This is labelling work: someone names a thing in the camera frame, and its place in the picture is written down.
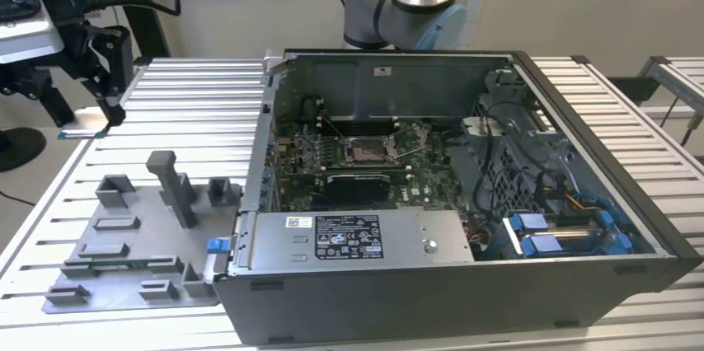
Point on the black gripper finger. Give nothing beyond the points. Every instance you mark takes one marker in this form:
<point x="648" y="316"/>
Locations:
<point x="112" y="112"/>
<point x="55" y="108"/>

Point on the silver CPU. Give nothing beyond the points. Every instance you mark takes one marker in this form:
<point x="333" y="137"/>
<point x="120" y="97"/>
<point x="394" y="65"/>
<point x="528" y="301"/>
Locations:
<point x="83" y="122"/>

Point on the CPU socket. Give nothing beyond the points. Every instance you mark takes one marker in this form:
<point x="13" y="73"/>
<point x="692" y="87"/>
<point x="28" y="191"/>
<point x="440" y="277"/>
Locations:
<point x="365" y="152"/>

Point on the black round stand base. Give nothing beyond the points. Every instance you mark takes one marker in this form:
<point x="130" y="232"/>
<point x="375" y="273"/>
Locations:
<point x="19" y="149"/>

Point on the black stand pole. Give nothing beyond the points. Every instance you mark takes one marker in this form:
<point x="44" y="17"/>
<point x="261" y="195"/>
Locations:
<point x="146" y="17"/>

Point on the grey parts rack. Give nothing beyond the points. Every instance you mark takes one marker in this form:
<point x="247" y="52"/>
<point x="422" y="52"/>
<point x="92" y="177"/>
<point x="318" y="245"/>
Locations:
<point x="143" y="219"/>

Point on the blue case latch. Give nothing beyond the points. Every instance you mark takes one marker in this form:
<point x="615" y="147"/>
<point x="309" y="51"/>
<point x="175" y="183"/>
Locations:
<point x="215" y="245"/>

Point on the thin metal locking lever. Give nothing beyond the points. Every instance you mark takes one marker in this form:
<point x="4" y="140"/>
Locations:
<point x="335" y="128"/>

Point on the white barcode sticker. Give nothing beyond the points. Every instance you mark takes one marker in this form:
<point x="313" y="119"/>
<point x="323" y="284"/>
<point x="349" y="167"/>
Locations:
<point x="298" y="221"/>

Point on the silver power supply unit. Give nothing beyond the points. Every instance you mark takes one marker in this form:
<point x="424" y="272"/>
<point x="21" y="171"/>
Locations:
<point x="275" y="244"/>

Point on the black RAM slots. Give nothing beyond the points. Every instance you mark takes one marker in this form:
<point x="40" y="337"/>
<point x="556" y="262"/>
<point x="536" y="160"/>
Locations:
<point x="357" y="121"/>

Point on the black graphics card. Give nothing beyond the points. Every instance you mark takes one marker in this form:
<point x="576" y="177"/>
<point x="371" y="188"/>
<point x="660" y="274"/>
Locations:
<point x="357" y="190"/>

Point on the black power supply label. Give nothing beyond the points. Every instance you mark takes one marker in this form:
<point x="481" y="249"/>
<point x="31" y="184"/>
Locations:
<point x="346" y="237"/>

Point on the green motherboard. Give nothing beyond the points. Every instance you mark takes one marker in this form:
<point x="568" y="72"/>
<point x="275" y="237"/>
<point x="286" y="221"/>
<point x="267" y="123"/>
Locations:
<point x="424" y="169"/>

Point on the silver thumb screw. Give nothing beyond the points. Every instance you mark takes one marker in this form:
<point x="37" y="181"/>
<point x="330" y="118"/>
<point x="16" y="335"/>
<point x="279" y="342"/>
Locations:
<point x="429" y="246"/>

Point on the black open PC case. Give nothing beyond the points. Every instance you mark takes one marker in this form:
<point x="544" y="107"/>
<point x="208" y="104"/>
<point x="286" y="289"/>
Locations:
<point x="385" y="305"/>

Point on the metal drive cage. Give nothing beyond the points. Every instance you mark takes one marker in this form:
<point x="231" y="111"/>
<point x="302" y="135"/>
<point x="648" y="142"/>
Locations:
<point x="522" y="153"/>

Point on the blue disk carrier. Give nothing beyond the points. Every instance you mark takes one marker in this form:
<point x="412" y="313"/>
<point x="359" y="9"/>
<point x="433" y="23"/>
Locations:
<point x="541" y="244"/>
<point x="528" y="221"/>

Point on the black box under table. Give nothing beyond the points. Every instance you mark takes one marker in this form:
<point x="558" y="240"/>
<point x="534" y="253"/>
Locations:
<point x="632" y="89"/>

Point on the blue drive cage clip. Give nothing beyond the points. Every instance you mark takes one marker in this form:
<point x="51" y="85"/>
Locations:
<point x="613" y="231"/>

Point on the metal slat side table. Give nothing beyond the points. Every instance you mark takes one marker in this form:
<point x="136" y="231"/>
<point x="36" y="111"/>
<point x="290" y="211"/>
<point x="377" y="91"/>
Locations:
<point x="679" y="75"/>

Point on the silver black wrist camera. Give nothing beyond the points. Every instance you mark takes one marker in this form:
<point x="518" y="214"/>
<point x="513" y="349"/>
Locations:
<point x="27" y="42"/>

